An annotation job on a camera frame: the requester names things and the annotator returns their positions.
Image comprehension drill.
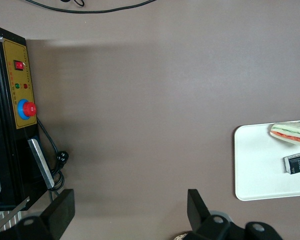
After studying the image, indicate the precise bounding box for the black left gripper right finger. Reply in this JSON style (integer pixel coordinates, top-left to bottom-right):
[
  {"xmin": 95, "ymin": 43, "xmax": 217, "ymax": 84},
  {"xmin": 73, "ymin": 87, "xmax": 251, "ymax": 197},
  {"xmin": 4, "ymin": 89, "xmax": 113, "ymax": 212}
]
[{"xmin": 187, "ymin": 189, "xmax": 284, "ymax": 240}]

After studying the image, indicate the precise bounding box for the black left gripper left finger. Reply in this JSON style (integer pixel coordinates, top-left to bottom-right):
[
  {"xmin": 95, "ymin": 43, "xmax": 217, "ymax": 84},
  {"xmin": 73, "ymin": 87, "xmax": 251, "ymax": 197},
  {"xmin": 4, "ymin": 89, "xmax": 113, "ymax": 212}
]
[{"xmin": 0, "ymin": 189, "xmax": 76, "ymax": 240}]

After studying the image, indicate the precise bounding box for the cream plastic tray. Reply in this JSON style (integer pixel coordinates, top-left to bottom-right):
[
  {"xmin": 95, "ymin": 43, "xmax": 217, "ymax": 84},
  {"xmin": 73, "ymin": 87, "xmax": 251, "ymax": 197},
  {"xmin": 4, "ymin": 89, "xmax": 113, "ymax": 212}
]
[{"xmin": 234, "ymin": 119, "xmax": 300, "ymax": 202}]

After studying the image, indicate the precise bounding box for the black gum box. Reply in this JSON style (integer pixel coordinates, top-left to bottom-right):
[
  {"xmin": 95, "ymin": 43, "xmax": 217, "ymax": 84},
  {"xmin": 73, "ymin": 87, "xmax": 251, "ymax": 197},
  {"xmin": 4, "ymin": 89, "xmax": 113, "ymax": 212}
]
[{"xmin": 283, "ymin": 151, "xmax": 300, "ymax": 175}]

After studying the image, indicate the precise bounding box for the wicker basket with foil containers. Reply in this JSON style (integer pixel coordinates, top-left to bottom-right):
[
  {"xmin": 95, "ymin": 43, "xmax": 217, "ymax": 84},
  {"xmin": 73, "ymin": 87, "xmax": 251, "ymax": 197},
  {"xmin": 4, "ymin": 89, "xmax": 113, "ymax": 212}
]
[{"xmin": 173, "ymin": 231, "xmax": 191, "ymax": 240}]

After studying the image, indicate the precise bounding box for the black sealing machine yellow panel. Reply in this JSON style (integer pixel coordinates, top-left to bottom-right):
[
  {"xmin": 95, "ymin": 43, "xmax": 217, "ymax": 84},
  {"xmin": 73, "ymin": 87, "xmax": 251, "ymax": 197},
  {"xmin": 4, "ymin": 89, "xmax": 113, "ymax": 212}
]
[{"xmin": 0, "ymin": 24, "xmax": 42, "ymax": 212}]

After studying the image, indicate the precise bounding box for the red emergency stop button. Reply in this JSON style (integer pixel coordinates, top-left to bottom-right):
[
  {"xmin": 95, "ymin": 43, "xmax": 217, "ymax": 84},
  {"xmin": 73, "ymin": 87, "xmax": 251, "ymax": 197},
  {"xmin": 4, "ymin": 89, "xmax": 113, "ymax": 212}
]
[{"xmin": 16, "ymin": 98, "xmax": 38, "ymax": 120}]

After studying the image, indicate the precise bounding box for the wrapped triangle sandwich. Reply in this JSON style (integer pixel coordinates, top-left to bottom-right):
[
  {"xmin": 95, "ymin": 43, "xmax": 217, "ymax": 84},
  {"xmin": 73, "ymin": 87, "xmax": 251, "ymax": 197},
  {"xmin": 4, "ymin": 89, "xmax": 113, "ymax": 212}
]
[{"xmin": 269, "ymin": 119, "xmax": 300, "ymax": 150}]

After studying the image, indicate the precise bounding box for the black power cable with plug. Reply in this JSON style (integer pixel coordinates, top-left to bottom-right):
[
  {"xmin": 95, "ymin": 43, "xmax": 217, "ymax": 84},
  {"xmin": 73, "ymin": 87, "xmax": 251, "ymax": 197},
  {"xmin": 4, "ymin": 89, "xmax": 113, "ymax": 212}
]
[{"xmin": 36, "ymin": 117, "xmax": 70, "ymax": 201}]

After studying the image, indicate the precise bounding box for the red rocker switch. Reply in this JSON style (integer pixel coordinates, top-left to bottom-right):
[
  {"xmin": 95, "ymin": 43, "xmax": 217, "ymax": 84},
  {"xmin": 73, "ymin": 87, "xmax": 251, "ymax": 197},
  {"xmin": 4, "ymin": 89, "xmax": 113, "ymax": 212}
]
[{"xmin": 13, "ymin": 59, "xmax": 25, "ymax": 72}]

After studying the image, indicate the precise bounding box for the long black cable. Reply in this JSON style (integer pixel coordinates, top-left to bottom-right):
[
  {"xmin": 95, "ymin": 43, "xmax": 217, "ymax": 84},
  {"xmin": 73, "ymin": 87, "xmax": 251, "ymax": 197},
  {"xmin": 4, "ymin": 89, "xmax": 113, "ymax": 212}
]
[{"xmin": 24, "ymin": 0, "xmax": 157, "ymax": 14}]

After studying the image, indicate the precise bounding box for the looped black cable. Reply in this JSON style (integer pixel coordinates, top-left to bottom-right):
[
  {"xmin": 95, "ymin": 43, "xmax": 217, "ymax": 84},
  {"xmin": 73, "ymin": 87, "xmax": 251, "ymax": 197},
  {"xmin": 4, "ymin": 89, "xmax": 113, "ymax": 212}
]
[{"xmin": 59, "ymin": 0, "xmax": 86, "ymax": 7}]

